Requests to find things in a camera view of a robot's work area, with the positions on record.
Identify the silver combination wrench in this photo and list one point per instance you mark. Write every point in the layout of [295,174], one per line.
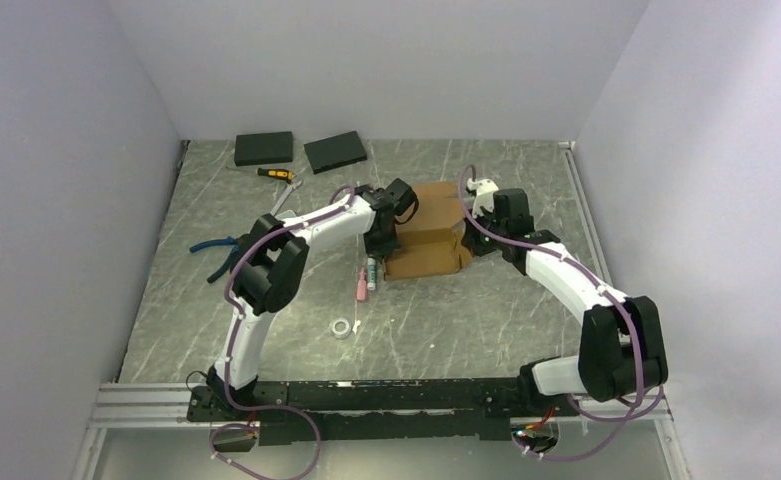
[291,187]

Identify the aluminium frame rail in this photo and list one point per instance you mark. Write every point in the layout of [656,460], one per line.
[140,406]

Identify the green white glue stick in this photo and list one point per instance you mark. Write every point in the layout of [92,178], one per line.
[371,274]

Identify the brown cardboard box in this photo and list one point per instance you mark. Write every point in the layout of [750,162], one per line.
[431,242]

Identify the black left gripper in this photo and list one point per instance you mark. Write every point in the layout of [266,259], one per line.
[383,252]

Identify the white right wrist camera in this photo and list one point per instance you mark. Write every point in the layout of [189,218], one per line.
[484,190]

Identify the pink marker pen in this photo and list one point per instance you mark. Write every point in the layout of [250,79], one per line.
[362,286]

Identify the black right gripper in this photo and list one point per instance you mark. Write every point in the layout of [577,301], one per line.
[470,242]

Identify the yellow black screwdriver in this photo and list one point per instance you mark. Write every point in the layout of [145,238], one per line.
[277,174]

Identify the black foam block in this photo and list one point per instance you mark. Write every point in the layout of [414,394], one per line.
[259,149]
[335,152]

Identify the black foam block right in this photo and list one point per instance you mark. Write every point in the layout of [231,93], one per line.
[335,152]

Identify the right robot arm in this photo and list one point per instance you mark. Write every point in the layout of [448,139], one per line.
[621,348]

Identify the black foam block left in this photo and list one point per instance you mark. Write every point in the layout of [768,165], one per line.
[259,149]

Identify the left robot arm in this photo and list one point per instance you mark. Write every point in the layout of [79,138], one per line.
[267,270]

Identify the clear tape roll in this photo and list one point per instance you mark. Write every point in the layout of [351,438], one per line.
[340,328]

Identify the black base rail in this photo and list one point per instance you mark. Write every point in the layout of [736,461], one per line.
[488,409]

